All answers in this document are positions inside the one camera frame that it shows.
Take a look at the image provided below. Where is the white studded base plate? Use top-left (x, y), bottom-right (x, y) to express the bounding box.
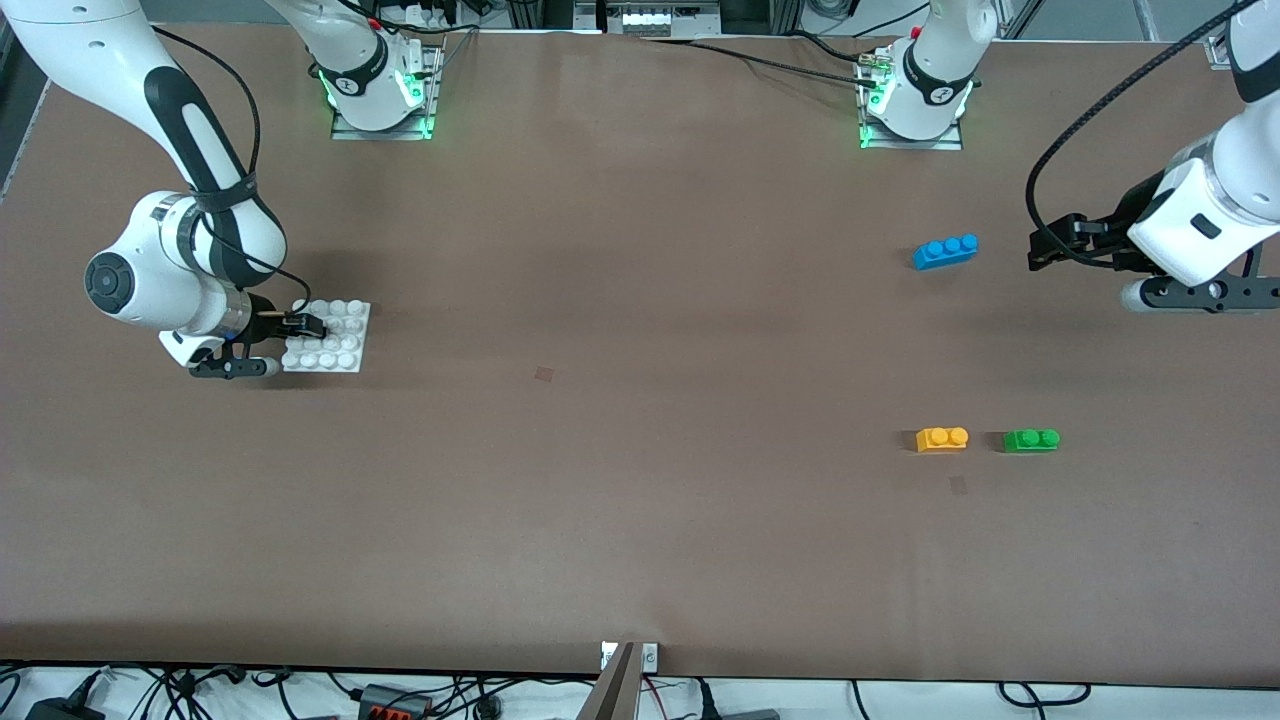
top-left (281, 298), bottom-right (372, 374)

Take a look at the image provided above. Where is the blue three-stud block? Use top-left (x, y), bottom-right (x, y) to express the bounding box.
top-left (912, 235), bottom-right (980, 272)

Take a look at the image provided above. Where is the black box with red connector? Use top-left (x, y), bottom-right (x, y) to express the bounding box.
top-left (357, 684), bottom-right (433, 720)

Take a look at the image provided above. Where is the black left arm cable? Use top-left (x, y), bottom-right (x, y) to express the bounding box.
top-left (1026, 0), bottom-right (1263, 241)

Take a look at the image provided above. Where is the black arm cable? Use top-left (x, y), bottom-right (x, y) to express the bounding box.
top-left (150, 25), bottom-right (313, 313)
top-left (1026, 0), bottom-right (1263, 241)

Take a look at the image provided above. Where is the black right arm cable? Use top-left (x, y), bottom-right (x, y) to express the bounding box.
top-left (150, 25), bottom-right (313, 313)

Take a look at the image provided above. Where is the black cable on table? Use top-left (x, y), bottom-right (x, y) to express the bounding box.
top-left (640, 32), bottom-right (886, 83)

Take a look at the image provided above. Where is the black looped cable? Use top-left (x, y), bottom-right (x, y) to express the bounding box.
top-left (998, 681), bottom-right (1093, 708)

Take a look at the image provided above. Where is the metal post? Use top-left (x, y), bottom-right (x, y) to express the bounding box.
top-left (577, 642), bottom-right (642, 720)

